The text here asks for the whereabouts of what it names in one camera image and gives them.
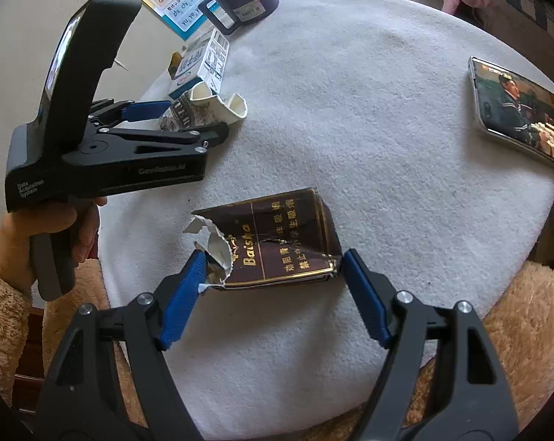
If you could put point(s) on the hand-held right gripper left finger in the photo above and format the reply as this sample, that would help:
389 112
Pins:
182 303

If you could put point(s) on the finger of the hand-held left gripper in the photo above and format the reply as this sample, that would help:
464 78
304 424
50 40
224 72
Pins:
146 109
166 137

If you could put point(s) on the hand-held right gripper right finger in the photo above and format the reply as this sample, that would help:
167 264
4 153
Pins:
366 298

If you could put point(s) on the patterned paper cup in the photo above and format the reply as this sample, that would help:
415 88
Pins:
203 110

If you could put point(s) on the dark brown cigarette box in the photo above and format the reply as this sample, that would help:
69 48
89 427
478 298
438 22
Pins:
277 234

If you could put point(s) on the person's left forearm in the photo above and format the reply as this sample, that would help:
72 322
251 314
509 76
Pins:
1 321

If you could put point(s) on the person's left hand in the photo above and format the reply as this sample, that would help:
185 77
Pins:
17 248

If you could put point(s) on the small yellow and black box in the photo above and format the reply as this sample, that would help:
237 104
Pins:
175 65

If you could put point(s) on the white and blue milk carton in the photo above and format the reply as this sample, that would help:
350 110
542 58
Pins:
208 62

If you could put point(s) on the peach fluffy robe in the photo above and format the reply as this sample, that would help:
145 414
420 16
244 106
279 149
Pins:
525 330

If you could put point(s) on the white towel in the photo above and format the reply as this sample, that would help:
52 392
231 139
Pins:
350 124

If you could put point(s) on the smartphone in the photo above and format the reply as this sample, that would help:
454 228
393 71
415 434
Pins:
520 110

